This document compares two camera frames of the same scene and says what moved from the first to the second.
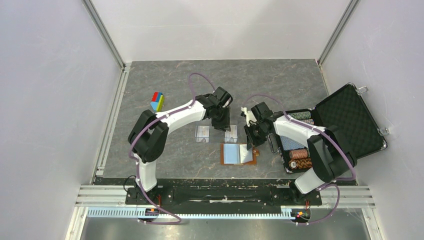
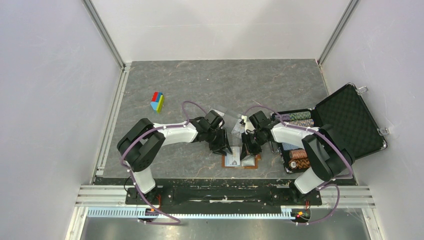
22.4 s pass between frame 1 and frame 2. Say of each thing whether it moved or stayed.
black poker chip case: stayed
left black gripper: moved
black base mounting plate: stayed
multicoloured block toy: stayed
